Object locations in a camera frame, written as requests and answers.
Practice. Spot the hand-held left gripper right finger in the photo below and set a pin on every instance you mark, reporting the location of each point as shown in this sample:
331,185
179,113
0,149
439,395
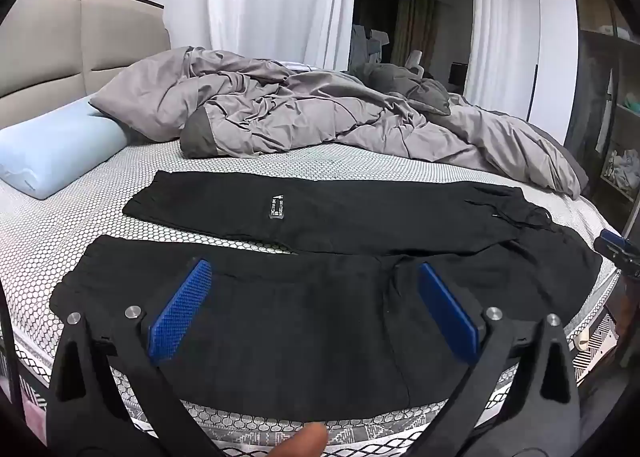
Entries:
447,312

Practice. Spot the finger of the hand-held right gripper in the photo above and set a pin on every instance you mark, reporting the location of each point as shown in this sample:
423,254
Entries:
617,244

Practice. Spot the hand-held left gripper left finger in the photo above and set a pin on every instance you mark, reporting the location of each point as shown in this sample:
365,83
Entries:
180,307

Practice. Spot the black pants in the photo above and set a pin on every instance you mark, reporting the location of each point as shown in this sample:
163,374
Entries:
320,317

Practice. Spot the person's left hand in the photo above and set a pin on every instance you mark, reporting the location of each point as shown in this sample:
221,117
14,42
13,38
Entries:
302,442

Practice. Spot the dark open shelf unit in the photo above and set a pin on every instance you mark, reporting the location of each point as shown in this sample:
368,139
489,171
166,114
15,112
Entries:
612,112

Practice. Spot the white patterned mattress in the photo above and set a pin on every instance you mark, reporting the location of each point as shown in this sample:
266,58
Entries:
100,197

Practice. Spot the light blue pillow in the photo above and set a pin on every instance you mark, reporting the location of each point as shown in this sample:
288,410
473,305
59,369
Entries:
55,147

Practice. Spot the grey duvet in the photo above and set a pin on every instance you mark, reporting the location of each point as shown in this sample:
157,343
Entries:
325,117

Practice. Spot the clothes on drying rack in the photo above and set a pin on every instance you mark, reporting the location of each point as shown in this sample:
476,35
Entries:
367,44

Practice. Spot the beige padded headboard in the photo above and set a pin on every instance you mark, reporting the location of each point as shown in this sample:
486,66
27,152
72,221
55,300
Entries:
75,47

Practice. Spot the brown striped curtain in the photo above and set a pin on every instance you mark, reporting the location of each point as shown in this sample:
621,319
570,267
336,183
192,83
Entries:
412,29

